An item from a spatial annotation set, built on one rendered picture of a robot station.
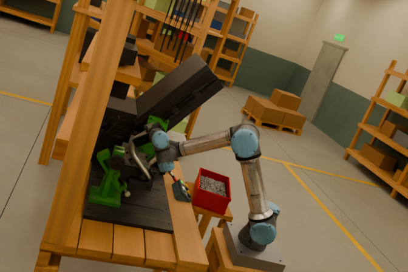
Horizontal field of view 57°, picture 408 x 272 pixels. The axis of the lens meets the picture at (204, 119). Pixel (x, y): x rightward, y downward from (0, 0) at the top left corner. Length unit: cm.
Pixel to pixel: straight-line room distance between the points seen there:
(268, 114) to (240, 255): 630
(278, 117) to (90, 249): 689
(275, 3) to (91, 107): 1059
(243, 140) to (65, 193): 74
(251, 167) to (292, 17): 1049
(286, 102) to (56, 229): 746
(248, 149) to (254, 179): 15
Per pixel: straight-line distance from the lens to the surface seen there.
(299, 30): 1217
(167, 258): 173
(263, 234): 177
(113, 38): 130
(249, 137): 162
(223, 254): 195
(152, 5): 508
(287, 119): 837
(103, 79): 133
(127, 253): 168
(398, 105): 784
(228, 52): 1091
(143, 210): 194
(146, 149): 210
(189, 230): 191
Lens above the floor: 191
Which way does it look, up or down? 16 degrees down
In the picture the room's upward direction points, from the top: 20 degrees clockwise
